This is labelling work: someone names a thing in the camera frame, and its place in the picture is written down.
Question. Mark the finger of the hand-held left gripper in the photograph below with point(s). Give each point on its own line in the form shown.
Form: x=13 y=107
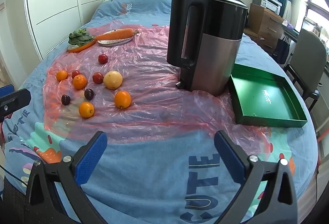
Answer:
x=15 y=102
x=6 y=90

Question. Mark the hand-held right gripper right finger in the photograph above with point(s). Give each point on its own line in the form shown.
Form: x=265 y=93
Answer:
x=228 y=159

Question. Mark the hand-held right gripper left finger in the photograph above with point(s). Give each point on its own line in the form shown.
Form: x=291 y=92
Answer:
x=92 y=159

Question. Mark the dark purple plum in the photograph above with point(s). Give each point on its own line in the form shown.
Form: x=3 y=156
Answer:
x=89 y=94
x=65 y=99

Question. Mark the orange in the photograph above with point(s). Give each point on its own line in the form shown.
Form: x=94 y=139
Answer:
x=61 y=75
x=122 y=99
x=80 y=81
x=86 y=109

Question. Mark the red plum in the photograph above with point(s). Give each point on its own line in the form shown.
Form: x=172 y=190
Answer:
x=102 y=58
x=75 y=73
x=97 y=77

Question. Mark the green tray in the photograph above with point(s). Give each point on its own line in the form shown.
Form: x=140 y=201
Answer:
x=262 y=100

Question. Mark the yellow grapefruit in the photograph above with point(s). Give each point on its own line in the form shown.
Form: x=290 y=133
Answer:
x=112 y=80

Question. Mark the pink plastic sheet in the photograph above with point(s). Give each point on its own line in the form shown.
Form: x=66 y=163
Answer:
x=154 y=110

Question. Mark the orange oval plate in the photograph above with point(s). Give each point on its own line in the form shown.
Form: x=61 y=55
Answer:
x=84 y=47

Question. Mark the green leafy vegetable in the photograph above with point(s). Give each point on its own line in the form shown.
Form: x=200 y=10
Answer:
x=79 y=37

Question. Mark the black mesh fabric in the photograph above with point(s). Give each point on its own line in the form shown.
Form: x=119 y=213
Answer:
x=12 y=203

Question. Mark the black and steel electric kettle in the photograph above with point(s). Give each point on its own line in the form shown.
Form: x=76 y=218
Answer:
x=213 y=59

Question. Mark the carrot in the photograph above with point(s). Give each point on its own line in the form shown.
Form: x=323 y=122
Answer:
x=115 y=33

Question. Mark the dark blue tote bag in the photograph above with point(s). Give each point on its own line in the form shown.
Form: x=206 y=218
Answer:
x=281 y=50

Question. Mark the grey chair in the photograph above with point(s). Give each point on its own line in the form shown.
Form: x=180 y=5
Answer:
x=308 y=59

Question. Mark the wooden dresser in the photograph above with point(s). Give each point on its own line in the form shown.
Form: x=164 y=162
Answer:
x=264 y=26

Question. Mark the glass desk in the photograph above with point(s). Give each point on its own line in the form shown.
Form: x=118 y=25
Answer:
x=291 y=32

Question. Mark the purple packet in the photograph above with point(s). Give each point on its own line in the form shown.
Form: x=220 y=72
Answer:
x=287 y=25

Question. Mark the white printer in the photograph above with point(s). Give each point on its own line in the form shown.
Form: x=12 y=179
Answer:
x=270 y=3

